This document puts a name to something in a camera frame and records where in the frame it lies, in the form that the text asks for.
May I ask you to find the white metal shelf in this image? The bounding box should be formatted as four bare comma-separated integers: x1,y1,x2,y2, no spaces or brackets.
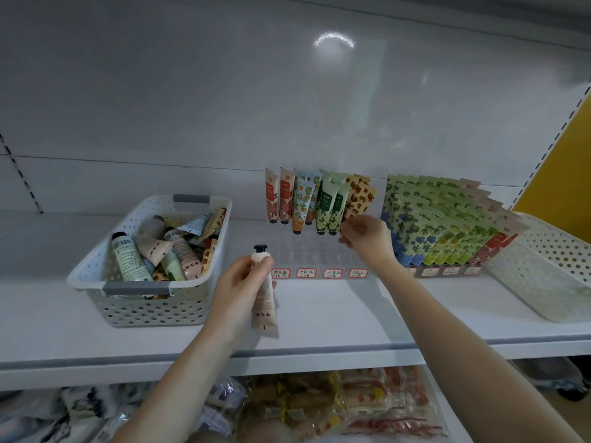
0,0,591,443

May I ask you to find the person's right leg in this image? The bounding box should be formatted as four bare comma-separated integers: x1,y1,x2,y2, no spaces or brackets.
238,418,301,443

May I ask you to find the person's right hand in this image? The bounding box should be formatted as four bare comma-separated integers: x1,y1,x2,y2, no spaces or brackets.
339,214,400,273

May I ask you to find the white red-label hand cream tube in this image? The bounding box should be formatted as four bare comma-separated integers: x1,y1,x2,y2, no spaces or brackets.
251,244,278,333

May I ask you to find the pile of pale hand cream tubes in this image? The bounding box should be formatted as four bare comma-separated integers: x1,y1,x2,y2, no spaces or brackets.
111,209,227,282

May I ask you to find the person's left forearm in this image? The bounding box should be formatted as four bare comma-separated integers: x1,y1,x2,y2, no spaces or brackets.
115,327,255,443

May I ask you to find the white perforated plastic basket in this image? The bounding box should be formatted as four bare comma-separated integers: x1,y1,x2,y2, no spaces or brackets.
67,193,233,329
484,212,591,324

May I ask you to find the pile of snack packets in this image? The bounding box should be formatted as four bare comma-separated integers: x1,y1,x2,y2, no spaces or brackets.
0,364,449,443

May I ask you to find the person's left hand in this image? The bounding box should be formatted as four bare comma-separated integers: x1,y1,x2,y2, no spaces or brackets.
201,253,276,347

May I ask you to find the row of hand cream tubes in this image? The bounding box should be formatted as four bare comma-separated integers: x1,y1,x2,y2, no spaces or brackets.
264,167,529,268

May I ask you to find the person's right forearm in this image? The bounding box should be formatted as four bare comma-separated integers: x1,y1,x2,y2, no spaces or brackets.
379,263,583,443

